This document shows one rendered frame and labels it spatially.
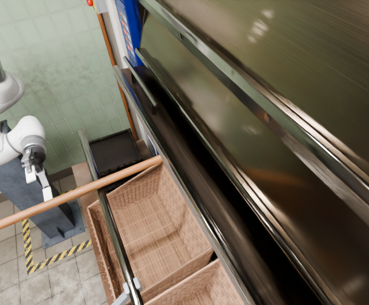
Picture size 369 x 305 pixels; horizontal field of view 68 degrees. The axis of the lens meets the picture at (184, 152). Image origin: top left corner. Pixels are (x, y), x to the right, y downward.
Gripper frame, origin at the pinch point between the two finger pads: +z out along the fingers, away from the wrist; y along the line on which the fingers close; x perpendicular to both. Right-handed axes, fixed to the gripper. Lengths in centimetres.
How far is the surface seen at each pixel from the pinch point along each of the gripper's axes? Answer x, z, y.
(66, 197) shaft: -8.5, 9.3, -1.6
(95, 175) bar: -19.5, 2.5, 1.2
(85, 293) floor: 23, -5, 119
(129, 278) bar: -19.5, 43.4, 0.9
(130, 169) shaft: -32.1, 8.9, -2.1
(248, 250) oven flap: -47, 58, -22
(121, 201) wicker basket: -23, -18, 53
